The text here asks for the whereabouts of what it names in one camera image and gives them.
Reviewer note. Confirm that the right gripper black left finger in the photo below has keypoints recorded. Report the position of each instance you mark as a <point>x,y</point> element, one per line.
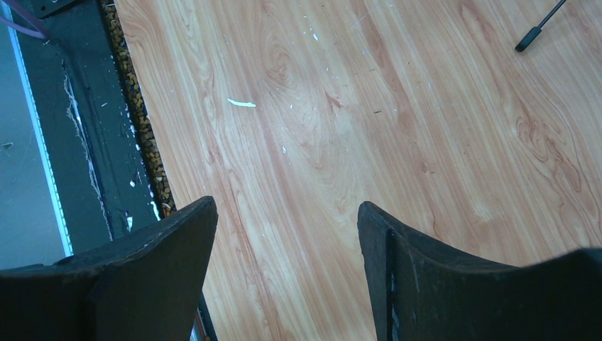
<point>144,286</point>

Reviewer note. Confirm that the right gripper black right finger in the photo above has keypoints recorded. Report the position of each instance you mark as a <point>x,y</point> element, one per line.
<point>423,289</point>

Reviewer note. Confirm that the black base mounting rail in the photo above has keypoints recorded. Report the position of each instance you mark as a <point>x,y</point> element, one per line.
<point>95,144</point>

